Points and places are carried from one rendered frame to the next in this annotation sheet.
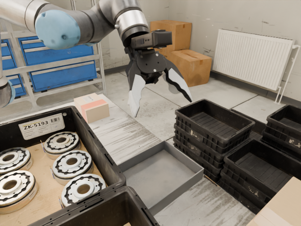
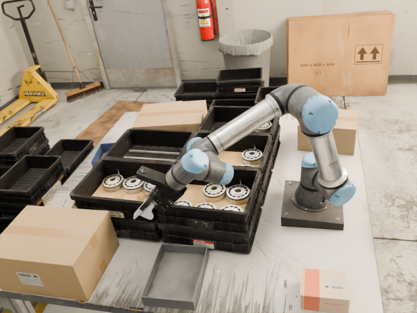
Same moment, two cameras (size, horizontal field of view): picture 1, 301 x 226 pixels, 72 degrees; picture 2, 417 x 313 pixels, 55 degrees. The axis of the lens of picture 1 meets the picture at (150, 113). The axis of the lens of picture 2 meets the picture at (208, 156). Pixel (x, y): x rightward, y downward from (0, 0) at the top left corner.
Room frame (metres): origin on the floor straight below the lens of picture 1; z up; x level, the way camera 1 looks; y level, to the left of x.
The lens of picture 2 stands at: (1.48, -0.50, 1.94)
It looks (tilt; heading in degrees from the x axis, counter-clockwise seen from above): 33 degrees down; 144
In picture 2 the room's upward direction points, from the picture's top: 8 degrees counter-clockwise
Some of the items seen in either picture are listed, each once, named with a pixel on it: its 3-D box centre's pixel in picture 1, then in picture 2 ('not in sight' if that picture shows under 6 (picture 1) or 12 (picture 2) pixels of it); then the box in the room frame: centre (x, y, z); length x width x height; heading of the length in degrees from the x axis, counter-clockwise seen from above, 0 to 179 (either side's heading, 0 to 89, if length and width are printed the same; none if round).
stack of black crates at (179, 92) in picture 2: not in sight; (200, 104); (-1.35, 1.53, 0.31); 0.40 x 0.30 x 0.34; 37
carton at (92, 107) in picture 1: (91, 107); (323, 290); (0.94, 0.31, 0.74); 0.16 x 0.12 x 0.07; 38
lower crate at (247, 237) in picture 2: not in sight; (212, 216); (0.37, 0.28, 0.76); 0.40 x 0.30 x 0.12; 33
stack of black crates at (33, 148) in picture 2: not in sight; (23, 163); (-1.58, -0.08, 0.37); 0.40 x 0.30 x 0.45; 127
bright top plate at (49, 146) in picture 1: (62, 141); (230, 213); (0.51, 0.28, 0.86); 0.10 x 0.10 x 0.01
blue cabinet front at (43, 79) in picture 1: (63, 60); not in sight; (2.23, 0.96, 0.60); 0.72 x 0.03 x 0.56; 127
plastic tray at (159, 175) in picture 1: (154, 175); (177, 274); (0.49, -0.01, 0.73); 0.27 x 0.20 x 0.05; 129
